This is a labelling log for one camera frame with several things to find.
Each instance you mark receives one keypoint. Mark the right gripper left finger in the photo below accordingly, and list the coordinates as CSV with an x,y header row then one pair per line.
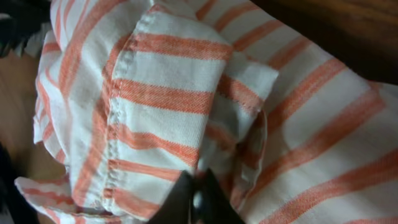
x,y
177,205

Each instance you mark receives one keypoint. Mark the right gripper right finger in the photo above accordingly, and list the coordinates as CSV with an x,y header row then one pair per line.
x,y
210,204

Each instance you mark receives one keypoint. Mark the red white striped shirt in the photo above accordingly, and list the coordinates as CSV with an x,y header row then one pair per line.
x,y
133,93

